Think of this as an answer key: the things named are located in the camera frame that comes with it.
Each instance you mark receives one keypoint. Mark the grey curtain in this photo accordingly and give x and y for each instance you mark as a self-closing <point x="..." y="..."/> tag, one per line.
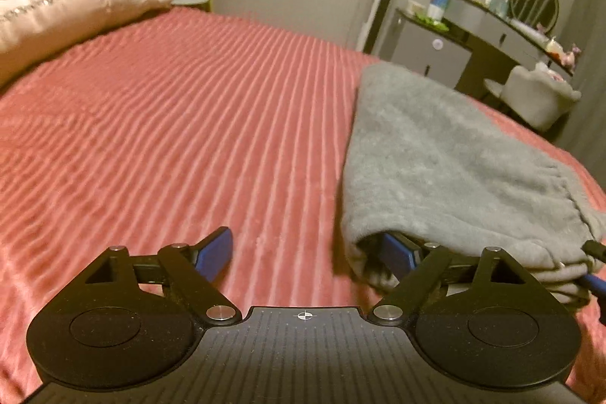
<point x="592" y="53"/>

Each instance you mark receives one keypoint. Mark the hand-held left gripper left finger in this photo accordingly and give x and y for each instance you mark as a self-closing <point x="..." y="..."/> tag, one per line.
<point x="215" y="250"/>

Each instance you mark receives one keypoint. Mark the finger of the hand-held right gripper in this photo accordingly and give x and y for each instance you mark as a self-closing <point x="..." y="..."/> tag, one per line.
<point x="589" y="283"/>
<point x="595" y="250"/>

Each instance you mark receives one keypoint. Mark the grey cabinet with round sticker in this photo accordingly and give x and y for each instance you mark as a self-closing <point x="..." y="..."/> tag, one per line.
<point x="421" y="49"/>

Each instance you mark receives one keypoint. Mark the dark vanity desk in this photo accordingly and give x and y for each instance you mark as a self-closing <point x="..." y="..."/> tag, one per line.
<point x="492" y="36"/>

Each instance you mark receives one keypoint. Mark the pink plush toy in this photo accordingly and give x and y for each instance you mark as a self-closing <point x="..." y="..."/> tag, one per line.
<point x="575" y="56"/>

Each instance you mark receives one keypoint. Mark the grey pants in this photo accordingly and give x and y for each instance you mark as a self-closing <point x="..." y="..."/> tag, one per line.
<point x="449" y="158"/>

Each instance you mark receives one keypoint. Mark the pink ribbed blanket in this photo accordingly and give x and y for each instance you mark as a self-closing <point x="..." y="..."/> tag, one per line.
<point x="165" y="139"/>

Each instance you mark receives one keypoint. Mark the blue and white container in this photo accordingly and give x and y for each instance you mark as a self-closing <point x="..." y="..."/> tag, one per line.
<point x="438" y="5"/>

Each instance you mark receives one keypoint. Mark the grey upholstered chair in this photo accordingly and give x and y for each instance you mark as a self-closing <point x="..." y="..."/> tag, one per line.
<point x="535" y="101"/>

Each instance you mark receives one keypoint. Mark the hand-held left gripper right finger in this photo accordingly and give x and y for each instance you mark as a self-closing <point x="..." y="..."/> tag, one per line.
<point x="397" y="252"/>

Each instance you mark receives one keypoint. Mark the pale pink printed pillow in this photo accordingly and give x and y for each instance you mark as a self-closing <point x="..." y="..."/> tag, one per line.
<point x="71" y="6"/>

